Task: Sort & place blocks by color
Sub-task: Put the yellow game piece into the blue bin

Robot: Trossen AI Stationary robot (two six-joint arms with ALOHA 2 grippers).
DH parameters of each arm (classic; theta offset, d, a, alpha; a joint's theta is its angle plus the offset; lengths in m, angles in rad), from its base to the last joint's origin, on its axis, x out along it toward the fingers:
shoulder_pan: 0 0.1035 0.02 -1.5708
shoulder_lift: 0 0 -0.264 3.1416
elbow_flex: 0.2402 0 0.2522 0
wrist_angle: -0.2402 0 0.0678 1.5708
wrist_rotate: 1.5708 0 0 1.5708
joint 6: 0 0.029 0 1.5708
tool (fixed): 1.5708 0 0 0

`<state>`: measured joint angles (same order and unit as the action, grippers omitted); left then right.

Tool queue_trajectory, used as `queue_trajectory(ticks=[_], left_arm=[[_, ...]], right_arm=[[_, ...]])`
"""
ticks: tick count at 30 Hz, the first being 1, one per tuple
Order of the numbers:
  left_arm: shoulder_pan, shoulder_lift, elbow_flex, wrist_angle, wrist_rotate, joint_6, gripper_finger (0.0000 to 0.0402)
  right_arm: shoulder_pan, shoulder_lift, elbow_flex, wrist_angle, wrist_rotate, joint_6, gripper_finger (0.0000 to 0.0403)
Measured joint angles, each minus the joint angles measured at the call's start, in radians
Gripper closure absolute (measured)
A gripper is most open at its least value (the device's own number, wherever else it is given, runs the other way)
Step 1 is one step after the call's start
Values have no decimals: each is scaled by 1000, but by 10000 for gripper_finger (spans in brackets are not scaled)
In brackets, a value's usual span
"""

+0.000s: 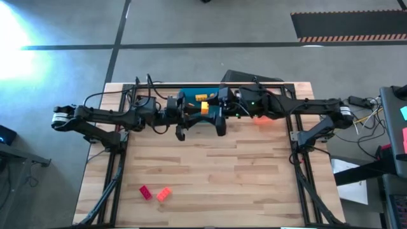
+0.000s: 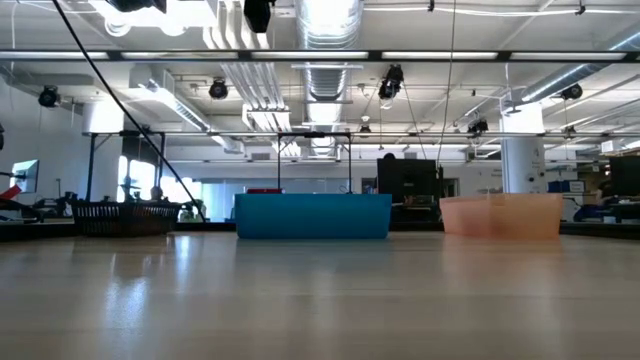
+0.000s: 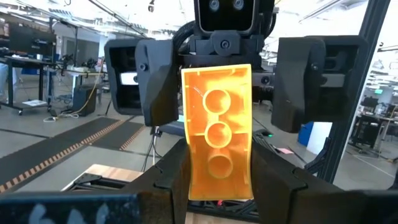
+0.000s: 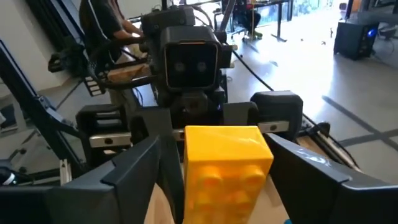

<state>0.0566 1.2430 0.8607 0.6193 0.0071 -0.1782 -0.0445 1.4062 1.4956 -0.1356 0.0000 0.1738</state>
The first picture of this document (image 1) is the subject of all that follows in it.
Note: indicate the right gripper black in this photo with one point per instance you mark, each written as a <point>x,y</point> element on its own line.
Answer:
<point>251,101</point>

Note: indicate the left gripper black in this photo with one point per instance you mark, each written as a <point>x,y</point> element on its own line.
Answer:
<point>175,119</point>

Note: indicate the amber toy brick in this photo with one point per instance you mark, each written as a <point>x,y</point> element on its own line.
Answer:
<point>204,108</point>

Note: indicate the coral red toy brick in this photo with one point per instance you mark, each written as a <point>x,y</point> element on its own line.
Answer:
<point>164,194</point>

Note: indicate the crimson toy brick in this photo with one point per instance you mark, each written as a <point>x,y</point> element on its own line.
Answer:
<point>145,192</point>

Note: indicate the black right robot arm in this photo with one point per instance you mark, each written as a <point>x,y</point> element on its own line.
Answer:
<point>305,106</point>

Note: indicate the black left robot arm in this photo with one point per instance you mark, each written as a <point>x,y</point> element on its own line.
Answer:
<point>105,115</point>

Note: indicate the blue plastic bin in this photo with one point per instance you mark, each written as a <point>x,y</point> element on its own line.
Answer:
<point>195,108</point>

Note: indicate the translucent pink plastic bin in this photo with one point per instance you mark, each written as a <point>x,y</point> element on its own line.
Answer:
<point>262,120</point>

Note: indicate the black floor tape line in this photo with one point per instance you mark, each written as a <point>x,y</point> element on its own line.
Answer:
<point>118,41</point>

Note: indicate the black power strip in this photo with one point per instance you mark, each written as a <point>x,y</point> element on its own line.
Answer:
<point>357,101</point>

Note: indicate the black desk beam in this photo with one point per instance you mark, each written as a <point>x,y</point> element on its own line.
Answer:
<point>359,173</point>

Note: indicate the white paper sheet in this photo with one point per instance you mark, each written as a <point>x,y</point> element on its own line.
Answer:
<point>353,191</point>

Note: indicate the black hazard-striped floor mat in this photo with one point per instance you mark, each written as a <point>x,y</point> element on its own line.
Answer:
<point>349,25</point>

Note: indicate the small red object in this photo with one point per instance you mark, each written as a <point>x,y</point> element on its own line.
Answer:
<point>384,147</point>

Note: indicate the grey side desk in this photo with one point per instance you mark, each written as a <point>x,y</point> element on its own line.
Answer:
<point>19,156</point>

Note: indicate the dark grey desk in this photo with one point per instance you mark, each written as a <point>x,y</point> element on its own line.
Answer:
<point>392,127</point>

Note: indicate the black device with blue light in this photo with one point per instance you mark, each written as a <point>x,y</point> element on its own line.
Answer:
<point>8,135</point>

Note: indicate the black object on desk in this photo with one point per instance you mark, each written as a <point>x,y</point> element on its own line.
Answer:
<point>400,92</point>

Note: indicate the cyan sticky note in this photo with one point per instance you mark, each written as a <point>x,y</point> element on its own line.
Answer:
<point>404,113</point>

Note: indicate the pink sticky note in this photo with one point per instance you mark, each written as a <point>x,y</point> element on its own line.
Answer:
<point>405,147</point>
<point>405,133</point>

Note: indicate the dark laptop with keyboard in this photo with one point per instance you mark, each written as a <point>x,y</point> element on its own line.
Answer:
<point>394,191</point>

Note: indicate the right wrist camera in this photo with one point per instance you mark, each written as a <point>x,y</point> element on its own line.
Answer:
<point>227,95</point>

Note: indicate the black aluminium rig frame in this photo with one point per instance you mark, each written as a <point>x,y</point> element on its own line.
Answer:
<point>203,85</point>

